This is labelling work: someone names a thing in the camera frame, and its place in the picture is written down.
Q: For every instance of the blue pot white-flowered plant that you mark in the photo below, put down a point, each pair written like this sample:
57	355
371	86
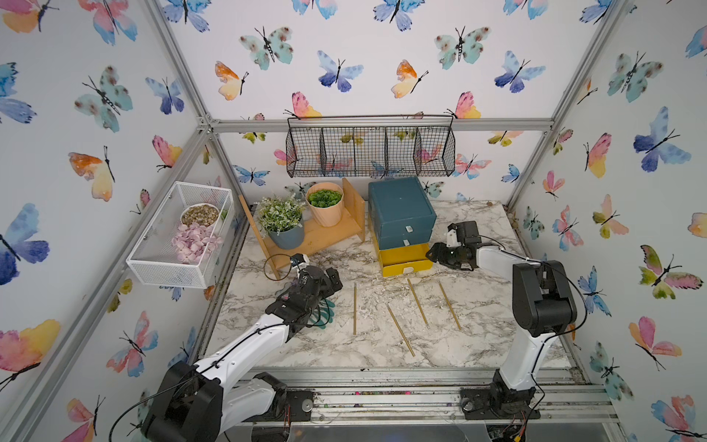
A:
282	219

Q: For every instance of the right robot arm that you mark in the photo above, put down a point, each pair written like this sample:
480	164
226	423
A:
542	302

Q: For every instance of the teal top drawer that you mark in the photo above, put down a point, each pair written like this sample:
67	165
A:
404	228

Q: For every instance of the bowl of pebbles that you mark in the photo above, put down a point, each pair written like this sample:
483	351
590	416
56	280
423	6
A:
204	215

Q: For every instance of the yellow bottom drawer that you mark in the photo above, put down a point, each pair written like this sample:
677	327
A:
405	260

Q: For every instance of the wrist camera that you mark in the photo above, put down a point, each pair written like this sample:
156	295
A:
299	262
452	240

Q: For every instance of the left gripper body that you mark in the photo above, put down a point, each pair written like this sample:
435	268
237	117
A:
324	289

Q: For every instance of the pink artificial flowers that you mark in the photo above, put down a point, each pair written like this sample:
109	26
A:
195	244

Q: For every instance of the peach pot green plant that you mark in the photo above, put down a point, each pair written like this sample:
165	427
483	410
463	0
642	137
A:
326	202

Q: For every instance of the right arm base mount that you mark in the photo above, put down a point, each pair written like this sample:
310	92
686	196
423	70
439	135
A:
498	402

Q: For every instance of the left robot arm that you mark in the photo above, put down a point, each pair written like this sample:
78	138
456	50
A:
199	402

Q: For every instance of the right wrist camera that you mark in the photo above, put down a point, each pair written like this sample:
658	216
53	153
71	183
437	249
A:
452	240

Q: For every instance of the white mesh wall basket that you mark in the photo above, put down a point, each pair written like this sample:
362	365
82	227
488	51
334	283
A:
153	259

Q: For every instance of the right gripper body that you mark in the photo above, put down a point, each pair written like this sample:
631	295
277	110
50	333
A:
447	256

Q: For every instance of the black wire wall basket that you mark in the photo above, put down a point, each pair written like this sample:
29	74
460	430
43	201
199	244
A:
377	147

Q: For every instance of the teal drawer cabinet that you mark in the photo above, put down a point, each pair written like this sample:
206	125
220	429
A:
397	199

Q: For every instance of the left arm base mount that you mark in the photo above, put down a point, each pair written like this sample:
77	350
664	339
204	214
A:
287	405

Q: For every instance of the wooden shelf stand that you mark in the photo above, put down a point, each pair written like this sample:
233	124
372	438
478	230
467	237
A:
317	238

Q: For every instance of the teal drawer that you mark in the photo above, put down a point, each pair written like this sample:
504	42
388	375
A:
404	228
404	240

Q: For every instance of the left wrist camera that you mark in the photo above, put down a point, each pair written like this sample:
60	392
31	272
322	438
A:
299	262

